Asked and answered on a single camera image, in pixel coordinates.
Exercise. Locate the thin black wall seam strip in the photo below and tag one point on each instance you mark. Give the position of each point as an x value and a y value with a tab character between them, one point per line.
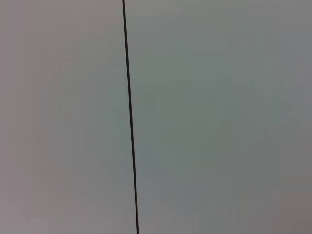
130	117

